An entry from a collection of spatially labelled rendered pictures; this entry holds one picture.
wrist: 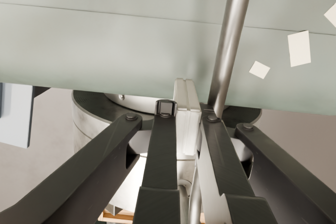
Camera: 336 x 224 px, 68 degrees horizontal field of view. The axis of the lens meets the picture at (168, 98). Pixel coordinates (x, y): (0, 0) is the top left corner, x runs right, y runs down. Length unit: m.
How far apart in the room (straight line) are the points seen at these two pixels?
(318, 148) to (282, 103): 1.68
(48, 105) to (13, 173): 0.65
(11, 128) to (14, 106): 0.09
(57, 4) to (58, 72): 0.07
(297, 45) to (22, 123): 0.88
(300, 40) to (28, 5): 0.25
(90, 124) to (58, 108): 1.46
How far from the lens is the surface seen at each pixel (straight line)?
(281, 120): 1.76
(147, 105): 0.33
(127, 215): 0.87
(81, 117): 0.35
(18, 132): 1.00
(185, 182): 0.33
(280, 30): 0.25
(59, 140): 1.90
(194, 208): 0.26
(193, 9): 0.24
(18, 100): 0.95
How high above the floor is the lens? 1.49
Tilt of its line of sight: 70 degrees down
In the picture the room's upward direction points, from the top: 172 degrees counter-clockwise
